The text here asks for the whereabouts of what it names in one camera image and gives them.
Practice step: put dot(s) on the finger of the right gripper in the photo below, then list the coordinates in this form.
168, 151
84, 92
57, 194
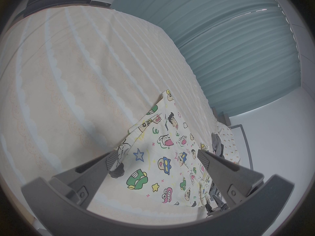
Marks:
217, 200

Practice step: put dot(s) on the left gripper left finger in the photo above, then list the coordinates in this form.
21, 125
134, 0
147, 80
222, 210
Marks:
88, 178

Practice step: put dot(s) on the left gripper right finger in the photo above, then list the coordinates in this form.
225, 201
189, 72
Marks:
228, 178

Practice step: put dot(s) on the white printed pyjama top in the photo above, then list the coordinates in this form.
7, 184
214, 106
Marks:
160, 161

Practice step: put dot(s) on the pile of clothes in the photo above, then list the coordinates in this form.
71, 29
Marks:
217, 146

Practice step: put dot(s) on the bed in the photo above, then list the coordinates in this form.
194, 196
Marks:
73, 82

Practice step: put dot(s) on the white printed pillow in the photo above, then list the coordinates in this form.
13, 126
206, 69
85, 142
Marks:
230, 144

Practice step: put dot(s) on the grey bedside table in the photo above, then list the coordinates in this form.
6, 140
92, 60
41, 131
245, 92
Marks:
221, 117

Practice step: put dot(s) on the blue-green curtain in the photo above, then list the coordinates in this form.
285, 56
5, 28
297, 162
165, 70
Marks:
233, 45

